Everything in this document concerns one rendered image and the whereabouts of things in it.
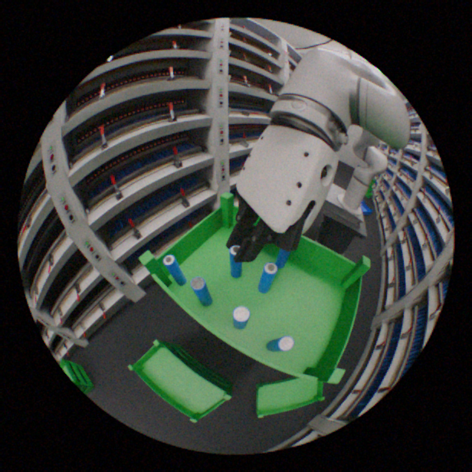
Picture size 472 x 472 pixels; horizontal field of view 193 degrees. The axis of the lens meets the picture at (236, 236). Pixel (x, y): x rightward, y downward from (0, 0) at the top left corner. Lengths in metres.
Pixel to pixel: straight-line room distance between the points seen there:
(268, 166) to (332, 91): 0.11
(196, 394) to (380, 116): 0.71
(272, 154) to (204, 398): 0.64
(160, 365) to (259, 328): 0.46
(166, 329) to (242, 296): 0.59
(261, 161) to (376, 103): 0.15
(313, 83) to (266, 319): 0.29
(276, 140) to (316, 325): 0.25
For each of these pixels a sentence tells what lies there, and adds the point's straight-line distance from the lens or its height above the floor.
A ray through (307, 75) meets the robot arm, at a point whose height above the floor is 0.77.
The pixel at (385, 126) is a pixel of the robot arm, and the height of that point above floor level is 0.75.
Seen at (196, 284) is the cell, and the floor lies 0.55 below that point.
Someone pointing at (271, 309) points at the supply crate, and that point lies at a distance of 0.24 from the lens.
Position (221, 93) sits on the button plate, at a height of 0.84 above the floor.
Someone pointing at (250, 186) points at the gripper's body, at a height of 0.63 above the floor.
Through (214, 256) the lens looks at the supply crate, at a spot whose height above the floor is 0.48.
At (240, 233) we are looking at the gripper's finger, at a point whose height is 0.57.
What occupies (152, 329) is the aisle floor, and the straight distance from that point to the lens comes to 0.82.
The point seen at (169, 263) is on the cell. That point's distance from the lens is 0.21.
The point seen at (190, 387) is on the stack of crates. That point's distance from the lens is 0.59.
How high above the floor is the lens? 0.71
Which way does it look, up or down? 46 degrees down
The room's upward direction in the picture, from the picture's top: straight up
